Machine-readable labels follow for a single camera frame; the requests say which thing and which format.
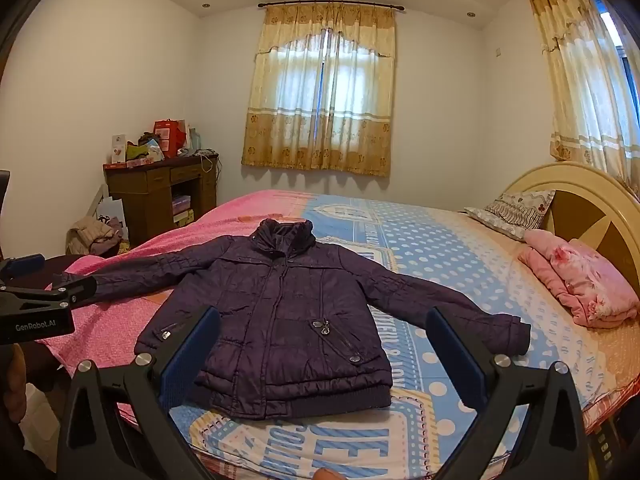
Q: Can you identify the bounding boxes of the folded pink blanket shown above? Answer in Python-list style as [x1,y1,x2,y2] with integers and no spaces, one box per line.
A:
[517,229,640,330]

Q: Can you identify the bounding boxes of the long dark curtain rod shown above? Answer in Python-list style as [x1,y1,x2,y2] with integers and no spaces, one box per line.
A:
[257,1,405,11]

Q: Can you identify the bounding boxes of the brown wooden desk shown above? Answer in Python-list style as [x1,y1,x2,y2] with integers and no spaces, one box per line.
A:
[103,154,219,246]

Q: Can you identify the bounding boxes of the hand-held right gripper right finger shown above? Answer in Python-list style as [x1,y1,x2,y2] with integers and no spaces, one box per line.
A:
[425,306,586,480]

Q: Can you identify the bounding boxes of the person's left hand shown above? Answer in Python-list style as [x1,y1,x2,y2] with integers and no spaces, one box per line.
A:
[0,345,27,411]

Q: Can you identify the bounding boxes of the pile of beige clothes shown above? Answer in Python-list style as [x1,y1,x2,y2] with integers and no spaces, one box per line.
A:
[66,217,123,257]

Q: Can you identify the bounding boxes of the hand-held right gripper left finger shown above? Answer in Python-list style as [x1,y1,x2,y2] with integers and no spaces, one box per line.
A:
[56,305,221,480]

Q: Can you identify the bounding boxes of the wide yellow patterned curtain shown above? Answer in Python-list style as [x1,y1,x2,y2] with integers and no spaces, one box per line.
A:
[241,2,397,178]

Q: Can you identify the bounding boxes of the red bag on desk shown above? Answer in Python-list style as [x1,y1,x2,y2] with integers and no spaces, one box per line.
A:
[152,119,187,159]

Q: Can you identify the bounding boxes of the patterned grey pillow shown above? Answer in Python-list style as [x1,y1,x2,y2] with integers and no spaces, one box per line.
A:
[459,189,557,242]

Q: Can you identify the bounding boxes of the narrow yellow patterned curtain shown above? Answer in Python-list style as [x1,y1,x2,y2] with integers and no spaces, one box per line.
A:
[527,0,640,196]

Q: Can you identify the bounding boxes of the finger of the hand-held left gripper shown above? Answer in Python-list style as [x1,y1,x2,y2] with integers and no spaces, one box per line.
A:
[0,254,47,281]
[0,277,97,317]

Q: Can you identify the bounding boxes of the cream wooden bed headboard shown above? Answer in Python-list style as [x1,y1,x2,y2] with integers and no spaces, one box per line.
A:
[500,161,640,286]

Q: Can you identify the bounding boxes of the blue dotted printed bed sheet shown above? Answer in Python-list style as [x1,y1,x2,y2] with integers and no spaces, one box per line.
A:
[167,192,640,480]

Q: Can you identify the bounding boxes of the white paper bag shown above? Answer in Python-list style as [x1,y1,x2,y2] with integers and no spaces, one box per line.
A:
[95,197,126,231]

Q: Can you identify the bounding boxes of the green cloth bundle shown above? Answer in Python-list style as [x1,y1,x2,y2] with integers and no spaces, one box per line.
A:
[125,132,165,162]

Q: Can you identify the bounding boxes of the pink bed cover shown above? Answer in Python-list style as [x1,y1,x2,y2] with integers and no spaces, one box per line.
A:
[37,189,321,426]

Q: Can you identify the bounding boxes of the white cable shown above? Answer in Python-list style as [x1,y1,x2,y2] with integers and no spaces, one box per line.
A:
[196,148,221,177]

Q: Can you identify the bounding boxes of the dark purple quilted jacket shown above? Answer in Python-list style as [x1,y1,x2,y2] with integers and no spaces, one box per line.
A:
[65,218,532,421]

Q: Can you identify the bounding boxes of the flat red box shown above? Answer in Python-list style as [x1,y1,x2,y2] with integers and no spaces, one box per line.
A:
[103,157,153,170]

